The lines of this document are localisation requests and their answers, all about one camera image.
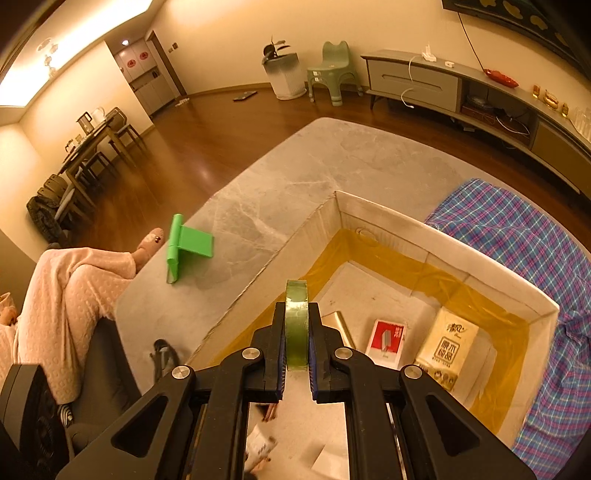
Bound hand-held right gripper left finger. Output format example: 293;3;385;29
55;301;287;480

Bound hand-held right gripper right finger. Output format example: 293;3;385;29
308;302;539;480

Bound green tape roll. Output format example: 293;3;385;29
284;278;311;372

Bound gold tin box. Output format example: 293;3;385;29
320;310;357;352

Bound white stick black label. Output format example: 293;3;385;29
247;425;278;474

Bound white cardboard box yellow tape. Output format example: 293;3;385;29
185;189;560;480

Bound red staple box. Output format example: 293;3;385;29
365;318;408;370

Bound dark grey sofa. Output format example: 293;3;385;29
62;318;195;457

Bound person's pink pajama leg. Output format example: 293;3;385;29
0;247;138;404

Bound beige tissue packet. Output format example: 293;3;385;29
412;307;481;393

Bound green phone stand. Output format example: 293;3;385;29
165;213;215;286

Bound pink slipper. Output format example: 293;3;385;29
130;227;165;271

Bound dark bag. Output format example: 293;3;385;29
27;196;63;243

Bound wooden dining chair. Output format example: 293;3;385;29
44;173;98;222
108;107;147;164

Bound blue plaid cloth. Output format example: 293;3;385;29
424;179;591;467

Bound wooden dining table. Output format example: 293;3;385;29
62;117;134;185

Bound white ribbed bin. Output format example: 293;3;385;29
262;52;309;101

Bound green plastic stool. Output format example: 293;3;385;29
306;41;364;108

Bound grey tv cabinet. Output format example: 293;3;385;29
361;48;591;195

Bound potted plant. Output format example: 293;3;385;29
262;36;291;65

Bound white cabinet doors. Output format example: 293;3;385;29
105;34;185;121

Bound red tray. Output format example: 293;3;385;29
481;68;520;88

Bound ceiling lamp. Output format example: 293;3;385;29
38;39;60;77

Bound group of glass cups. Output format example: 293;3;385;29
570;105;591;139

